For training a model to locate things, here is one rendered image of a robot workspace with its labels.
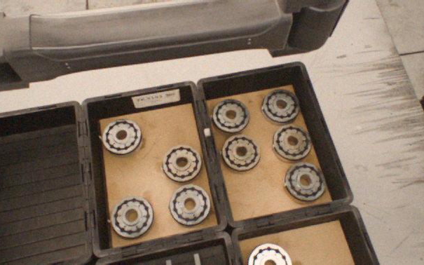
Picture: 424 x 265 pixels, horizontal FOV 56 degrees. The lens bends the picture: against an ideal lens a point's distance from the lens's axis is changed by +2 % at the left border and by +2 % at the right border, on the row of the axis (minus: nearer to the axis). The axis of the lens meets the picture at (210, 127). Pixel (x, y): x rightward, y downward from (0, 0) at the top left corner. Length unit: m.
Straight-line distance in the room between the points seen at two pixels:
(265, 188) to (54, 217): 0.54
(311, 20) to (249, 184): 0.64
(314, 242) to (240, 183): 0.23
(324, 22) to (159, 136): 0.70
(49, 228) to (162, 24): 0.74
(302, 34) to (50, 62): 0.29
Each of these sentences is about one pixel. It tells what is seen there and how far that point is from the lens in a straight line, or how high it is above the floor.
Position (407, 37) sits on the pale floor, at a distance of 2.55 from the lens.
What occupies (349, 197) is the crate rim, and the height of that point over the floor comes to 0.93.
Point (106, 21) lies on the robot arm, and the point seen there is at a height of 1.48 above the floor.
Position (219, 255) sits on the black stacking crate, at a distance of 1.01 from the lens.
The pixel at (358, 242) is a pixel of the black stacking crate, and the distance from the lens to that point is 1.01.
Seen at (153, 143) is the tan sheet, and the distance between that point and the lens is 1.09.
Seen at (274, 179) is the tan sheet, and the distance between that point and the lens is 1.06.
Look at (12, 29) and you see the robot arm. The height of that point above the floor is 1.48.
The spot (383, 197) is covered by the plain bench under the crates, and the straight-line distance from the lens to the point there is 1.27.
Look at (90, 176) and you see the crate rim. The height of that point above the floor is 0.92.
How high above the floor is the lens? 1.83
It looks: 66 degrees down
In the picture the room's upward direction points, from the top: 1 degrees clockwise
